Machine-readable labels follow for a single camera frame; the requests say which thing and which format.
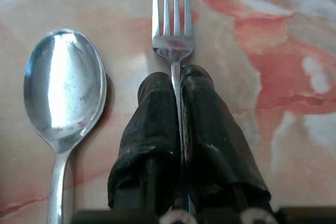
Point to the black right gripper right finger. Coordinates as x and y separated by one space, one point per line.
210 129

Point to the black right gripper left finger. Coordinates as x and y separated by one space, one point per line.
149 129

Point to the silver metal fork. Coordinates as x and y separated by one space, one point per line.
173 43

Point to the silver metal spoon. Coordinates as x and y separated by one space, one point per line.
64 85

